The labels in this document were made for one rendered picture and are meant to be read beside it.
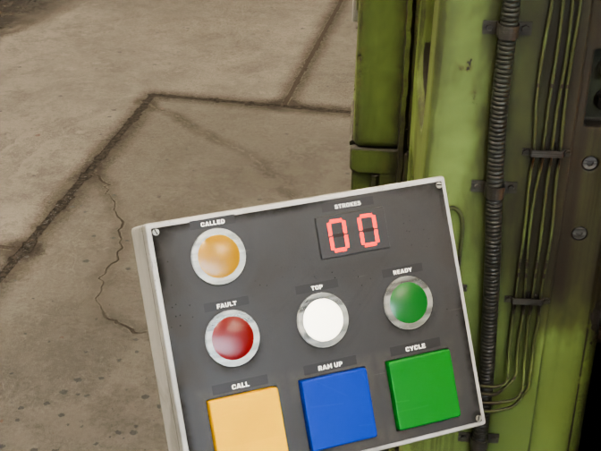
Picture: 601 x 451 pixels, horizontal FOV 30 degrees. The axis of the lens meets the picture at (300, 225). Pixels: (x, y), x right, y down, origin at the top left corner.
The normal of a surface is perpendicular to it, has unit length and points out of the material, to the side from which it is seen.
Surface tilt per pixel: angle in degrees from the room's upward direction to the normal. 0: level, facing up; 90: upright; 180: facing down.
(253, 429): 60
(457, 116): 90
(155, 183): 0
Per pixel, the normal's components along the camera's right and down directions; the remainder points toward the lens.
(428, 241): 0.33, -0.05
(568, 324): -0.07, 0.47
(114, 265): 0.01, -0.88
